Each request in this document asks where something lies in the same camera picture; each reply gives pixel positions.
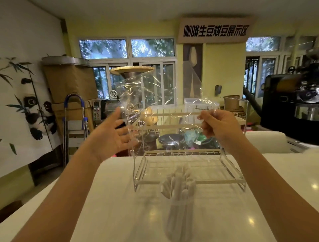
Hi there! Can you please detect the person's left hand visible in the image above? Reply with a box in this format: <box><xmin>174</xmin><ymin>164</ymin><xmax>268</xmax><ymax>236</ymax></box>
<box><xmin>87</xmin><ymin>107</ymin><xmax>140</xmax><ymax>164</ymax></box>

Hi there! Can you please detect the person's right hand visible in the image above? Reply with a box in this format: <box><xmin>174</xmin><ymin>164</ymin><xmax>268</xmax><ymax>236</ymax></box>
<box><xmin>198</xmin><ymin>109</ymin><xmax>246</xmax><ymax>150</ymax></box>

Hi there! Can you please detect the clear plastic bag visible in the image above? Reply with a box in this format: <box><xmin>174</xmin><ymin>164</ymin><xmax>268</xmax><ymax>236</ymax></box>
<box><xmin>119</xmin><ymin>68</ymin><xmax>221</xmax><ymax>160</ymax></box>

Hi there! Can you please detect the person's left forearm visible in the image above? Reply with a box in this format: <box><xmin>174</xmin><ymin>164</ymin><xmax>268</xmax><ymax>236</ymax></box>
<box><xmin>11</xmin><ymin>147</ymin><xmax>110</xmax><ymax>242</ymax></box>

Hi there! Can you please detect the person's right forearm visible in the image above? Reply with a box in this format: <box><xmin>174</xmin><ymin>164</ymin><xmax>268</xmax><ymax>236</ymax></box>
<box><xmin>220</xmin><ymin>140</ymin><xmax>319</xmax><ymax>242</ymax></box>

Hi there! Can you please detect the small silver roaster machine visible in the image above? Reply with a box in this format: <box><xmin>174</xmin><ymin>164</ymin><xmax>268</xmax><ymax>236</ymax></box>
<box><xmin>92</xmin><ymin>98</ymin><xmax>125</xmax><ymax>123</ymax></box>

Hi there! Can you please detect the white plastic storage box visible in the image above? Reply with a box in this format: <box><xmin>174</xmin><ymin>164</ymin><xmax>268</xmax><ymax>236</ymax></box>
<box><xmin>184</xmin><ymin>97</ymin><xmax>220</xmax><ymax>113</ymax></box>

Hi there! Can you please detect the brown woven basket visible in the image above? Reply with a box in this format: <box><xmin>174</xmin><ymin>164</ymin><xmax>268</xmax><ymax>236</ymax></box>
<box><xmin>223</xmin><ymin>95</ymin><xmax>245</xmax><ymax>118</ymax></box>

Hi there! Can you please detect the wood-rimmed metal funnel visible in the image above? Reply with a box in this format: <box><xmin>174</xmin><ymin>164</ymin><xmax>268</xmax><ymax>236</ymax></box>
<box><xmin>110</xmin><ymin>66</ymin><xmax>155</xmax><ymax>79</ymax></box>

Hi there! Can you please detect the white cushioned seat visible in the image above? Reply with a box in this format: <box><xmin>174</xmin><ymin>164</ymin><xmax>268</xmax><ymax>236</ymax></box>
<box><xmin>245</xmin><ymin>131</ymin><xmax>292</xmax><ymax>154</ymax></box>

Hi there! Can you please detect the large white-framed window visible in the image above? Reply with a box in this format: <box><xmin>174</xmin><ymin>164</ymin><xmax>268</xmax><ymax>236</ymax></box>
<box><xmin>78</xmin><ymin>38</ymin><xmax>178</xmax><ymax>107</ymax></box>

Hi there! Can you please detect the clear acrylic rack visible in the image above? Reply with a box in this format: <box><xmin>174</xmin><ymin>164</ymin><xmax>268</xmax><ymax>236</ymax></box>
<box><xmin>132</xmin><ymin>98</ymin><xmax>250</xmax><ymax>193</ymax></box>

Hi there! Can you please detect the large black coffee roaster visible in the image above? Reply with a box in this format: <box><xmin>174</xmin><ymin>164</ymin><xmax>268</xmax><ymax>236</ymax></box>
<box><xmin>260</xmin><ymin>49</ymin><xmax>319</xmax><ymax>145</ymax></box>

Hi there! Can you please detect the brown sign board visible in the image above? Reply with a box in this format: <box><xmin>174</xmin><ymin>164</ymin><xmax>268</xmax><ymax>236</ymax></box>
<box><xmin>177</xmin><ymin>17</ymin><xmax>255</xmax><ymax>44</ymax></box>

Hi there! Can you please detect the narrow white-framed window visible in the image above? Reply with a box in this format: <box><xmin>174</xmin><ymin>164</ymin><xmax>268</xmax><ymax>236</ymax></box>
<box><xmin>245</xmin><ymin>36</ymin><xmax>317</xmax><ymax>98</ymax></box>

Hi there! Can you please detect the blue-handled metal stepladder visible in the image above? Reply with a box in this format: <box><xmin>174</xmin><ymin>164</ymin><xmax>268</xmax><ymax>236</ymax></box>
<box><xmin>62</xmin><ymin>94</ymin><xmax>90</xmax><ymax>168</ymax></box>

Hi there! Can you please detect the black duct pipe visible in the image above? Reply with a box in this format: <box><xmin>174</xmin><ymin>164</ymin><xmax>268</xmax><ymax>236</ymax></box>
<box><xmin>243</xmin><ymin>87</ymin><xmax>263</xmax><ymax>118</ymax></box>

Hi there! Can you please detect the brown wall poster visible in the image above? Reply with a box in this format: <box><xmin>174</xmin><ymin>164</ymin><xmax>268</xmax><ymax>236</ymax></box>
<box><xmin>183</xmin><ymin>44</ymin><xmax>203</xmax><ymax>99</ymax></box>

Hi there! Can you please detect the panda bamboo wall painting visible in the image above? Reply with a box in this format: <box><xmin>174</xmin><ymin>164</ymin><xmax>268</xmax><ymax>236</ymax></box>
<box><xmin>0</xmin><ymin>54</ymin><xmax>63</xmax><ymax>156</ymax></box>

